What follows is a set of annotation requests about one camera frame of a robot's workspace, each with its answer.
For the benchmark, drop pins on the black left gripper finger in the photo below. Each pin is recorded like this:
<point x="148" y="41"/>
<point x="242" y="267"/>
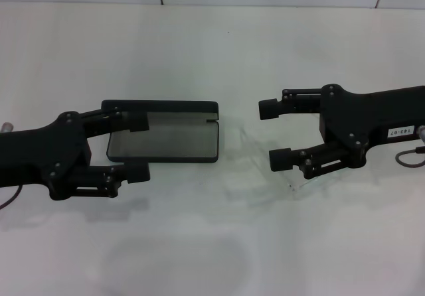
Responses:
<point x="137" y="123"/>
<point x="137" y="173"/>

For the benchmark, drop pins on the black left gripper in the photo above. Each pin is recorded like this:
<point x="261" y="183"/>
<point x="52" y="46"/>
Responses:
<point x="33" y="153"/>

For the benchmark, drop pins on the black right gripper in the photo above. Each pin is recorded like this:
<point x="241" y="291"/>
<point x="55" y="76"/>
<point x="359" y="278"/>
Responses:
<point x="365" y="117"/>

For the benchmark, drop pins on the black glasses case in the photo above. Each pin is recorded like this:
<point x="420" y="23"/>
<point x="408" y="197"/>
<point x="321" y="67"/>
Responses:
<point x="172" y="136"/>

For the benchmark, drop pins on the clear transparent glasses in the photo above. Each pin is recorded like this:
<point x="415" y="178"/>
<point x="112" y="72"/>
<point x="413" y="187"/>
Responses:
<point x="291" y="186"/>

